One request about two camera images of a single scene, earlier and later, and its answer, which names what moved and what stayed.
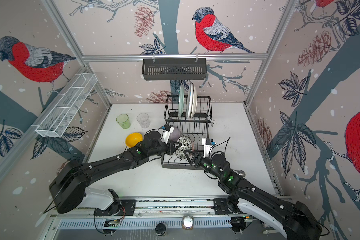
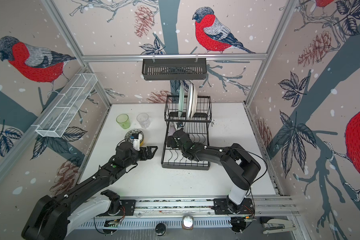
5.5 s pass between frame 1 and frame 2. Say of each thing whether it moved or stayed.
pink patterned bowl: moved
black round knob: stayed
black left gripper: moved
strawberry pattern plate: stayed
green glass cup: stayed
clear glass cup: stayed
